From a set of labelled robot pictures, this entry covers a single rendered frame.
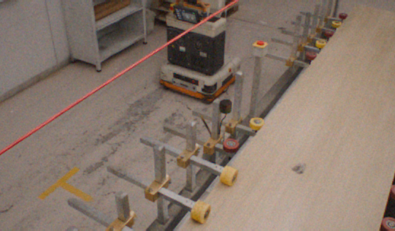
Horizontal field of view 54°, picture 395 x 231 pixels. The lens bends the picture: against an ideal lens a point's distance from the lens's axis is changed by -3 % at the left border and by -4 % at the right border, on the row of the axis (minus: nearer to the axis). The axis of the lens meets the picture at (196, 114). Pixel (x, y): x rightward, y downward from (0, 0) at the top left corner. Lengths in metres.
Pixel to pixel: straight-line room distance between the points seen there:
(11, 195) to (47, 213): 0.37
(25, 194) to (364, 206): 2.39
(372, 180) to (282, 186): 0.45
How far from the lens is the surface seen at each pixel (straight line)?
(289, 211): 1.79
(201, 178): 2.17
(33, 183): 3.34
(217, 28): 3.71
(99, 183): 3.19
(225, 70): 4.04
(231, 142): 2.06
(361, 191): 1.98
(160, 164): 1.68
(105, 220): 1.66
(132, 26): 5.28
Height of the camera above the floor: 2.21
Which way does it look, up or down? 35 degrees down
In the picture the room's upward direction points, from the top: 1 degrees clockwise
